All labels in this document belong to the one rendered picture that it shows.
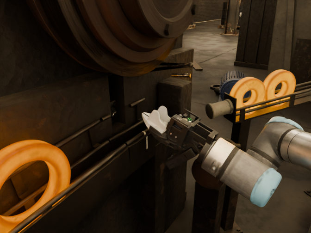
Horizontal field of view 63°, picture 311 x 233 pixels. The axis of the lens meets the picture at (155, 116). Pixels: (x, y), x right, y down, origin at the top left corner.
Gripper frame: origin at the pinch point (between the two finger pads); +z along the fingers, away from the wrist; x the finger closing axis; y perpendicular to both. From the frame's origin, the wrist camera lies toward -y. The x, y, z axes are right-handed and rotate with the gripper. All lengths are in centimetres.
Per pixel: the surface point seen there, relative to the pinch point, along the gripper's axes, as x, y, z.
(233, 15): -848, -91, 246
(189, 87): -22.6, 3.9, -0.8
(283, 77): -58, 10, -23
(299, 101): -68, 1, -34
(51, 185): 29.6, -5.7, 1.1
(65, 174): 27.0, -3.2, -0.2
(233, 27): -836, -124, 225
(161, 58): -6.3, 15.5, 3.8
